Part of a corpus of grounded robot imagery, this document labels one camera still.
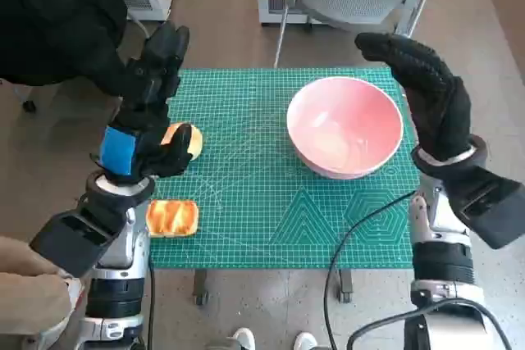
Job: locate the silver chair leg with caster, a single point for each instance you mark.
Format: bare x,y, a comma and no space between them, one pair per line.
141,26
28,106

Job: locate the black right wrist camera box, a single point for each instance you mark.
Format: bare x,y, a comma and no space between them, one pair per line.
488,206

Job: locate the pink bowl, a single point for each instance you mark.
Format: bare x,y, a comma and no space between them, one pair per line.
344,120

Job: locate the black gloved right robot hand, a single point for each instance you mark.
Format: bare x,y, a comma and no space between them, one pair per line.
439,100

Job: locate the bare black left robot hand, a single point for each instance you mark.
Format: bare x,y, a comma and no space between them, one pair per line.
152,79

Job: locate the round toy bread bun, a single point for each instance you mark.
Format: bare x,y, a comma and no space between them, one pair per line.
197,141

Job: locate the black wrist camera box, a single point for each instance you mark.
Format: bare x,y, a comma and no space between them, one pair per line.
488,206
69,239

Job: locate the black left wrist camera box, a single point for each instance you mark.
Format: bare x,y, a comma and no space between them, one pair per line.
69,239

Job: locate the green cutting mat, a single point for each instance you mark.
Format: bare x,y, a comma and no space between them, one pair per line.
246,202

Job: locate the black table leg with caster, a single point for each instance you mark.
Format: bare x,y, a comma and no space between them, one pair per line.
201,284
345,284

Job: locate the rectangular toy bread loaf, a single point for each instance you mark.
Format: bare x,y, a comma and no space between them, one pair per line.
172,219

